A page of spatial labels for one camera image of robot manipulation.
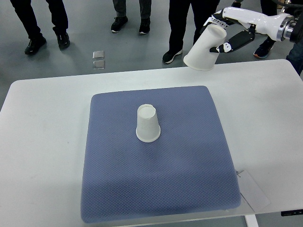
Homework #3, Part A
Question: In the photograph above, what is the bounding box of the white paper tag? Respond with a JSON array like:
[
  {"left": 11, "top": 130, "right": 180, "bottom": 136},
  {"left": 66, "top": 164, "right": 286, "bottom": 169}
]
[{"left": 237, "top": 171, "right": 271, "bottom": 211}]

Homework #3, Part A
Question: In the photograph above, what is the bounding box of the person in black trousers left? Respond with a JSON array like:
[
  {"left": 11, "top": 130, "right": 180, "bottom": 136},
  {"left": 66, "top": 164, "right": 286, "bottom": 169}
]
[{"left": 9, "top": 0, "right": 71, "bottom": 56}]

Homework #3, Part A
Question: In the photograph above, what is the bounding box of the metal floor plate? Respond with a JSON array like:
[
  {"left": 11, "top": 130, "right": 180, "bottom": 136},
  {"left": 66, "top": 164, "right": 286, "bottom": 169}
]
[
  {"left": 92, "top": 51, "right": 105, "bottom": 59},
  {"left": 93, "top": 60, "right": 105, "bottom": 69}
]

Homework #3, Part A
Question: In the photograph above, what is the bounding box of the person in black trousers centre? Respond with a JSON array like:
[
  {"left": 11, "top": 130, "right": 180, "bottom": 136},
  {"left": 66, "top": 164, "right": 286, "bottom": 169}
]
[{"left": 162, "top": 0, "right": 219, "bottom": 64}]

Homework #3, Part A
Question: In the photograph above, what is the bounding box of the white paper cup on cushion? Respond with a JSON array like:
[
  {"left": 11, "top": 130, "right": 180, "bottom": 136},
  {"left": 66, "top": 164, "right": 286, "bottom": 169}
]
[{"left": 136, "top": 104, "right": 160, "bottom": 142}]

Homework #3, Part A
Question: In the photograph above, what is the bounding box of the person in grey trousers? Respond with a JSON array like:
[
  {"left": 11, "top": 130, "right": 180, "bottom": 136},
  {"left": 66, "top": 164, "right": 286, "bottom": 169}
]
[{"left": 110, "top": 0, "right": 152, "bottom": 35}]

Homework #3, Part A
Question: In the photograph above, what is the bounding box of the person with blue orange sneakers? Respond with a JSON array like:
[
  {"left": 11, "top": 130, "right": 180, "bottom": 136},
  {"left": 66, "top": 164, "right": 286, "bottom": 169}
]
[{"left": 253, "top": 0, "right": 277, "bottom": 59}]

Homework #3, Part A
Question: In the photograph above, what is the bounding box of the person in blue jeans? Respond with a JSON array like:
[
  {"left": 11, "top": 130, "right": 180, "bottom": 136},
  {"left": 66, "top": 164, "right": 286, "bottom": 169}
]
[{"left": 286, "top": 40, "right": 303, "bottom": 75}]

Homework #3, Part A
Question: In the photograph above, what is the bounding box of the lower metal floor plate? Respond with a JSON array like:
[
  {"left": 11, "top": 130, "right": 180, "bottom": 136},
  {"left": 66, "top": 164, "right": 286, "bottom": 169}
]
[{"left": 93, "top": 60, "right": 105, "bottom": 69}]

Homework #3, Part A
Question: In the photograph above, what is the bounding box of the person in black trousers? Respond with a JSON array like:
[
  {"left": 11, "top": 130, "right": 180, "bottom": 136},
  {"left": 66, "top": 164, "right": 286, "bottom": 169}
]
[
  {"left": 9, "top": 0, "right": 71, "bottom": 56},
  {"left": 162, "top": 0, "right": 219, "bottom": 64}
]

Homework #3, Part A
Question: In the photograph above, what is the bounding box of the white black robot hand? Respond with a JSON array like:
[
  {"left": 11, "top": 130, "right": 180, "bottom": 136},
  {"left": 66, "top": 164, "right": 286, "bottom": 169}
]
[{"left": 200, "top": 7, "right": 291, "bottom": 53}]

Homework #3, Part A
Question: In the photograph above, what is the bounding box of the black table control panel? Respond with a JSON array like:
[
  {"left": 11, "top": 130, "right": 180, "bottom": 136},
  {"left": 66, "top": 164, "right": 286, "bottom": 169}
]
[{"left": 281, "top": 209, "right": 303, "bottom": 217}]

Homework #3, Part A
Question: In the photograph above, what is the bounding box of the white table leg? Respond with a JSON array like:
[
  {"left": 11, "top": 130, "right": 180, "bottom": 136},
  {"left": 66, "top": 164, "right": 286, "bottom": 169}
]
[{"left": 244, "top": 215, "right": 259, "bottom": 227}]

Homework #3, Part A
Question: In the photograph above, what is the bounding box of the white paper cup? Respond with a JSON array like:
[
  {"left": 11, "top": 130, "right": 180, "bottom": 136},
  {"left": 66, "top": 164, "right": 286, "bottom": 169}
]
[
  {"left": 136, "top": 104, "right": 160, "bottom": 142},
  {"left": 183, "top": 24, "right": 227, "bottom": 71}
]

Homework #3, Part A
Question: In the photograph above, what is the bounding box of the blue textured cushion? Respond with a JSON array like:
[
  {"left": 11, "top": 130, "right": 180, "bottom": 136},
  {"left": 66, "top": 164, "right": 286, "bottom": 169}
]
[{"left": 81, "top": 86, "right": 241, "bottom": 223}]

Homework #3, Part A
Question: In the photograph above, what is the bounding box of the upper metal floor plate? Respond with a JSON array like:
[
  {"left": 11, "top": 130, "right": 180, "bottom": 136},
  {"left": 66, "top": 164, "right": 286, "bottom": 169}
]
[{"left": 92, "top": 51, "right": 105, "bottom": 59}]

